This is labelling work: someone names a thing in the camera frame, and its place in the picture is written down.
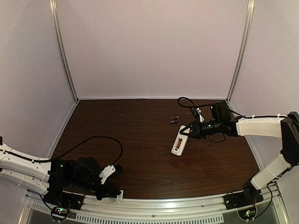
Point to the right aluminium corner post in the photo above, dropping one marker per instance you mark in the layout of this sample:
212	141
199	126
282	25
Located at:
242	51

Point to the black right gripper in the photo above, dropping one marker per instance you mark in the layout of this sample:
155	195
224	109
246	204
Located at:
195	129

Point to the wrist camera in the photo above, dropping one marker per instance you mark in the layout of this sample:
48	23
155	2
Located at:
196	113
110	171

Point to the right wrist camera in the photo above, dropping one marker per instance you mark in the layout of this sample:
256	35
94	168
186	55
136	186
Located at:
196	113

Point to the left aluminium corner post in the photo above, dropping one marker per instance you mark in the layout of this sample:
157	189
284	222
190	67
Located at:
61	50

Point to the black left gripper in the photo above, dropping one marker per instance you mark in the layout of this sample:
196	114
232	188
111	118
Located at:
103	188

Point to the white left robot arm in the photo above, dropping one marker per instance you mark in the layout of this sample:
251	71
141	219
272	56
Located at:
49	176

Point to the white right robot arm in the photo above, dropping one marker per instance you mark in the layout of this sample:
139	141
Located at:
218	118

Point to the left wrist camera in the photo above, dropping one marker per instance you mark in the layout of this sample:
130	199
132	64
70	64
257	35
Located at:
110	171

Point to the aluminium corner post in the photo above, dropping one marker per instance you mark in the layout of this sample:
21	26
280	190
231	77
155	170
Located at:
242	51
61	50

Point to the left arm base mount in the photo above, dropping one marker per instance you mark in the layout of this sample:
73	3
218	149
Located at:
61	204

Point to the white remote control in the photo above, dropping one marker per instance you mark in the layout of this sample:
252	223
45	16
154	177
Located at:
179	143

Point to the white battery cover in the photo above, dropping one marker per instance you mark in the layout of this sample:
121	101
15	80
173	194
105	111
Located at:
119	197

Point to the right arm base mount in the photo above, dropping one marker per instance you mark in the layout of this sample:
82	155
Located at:
245	200

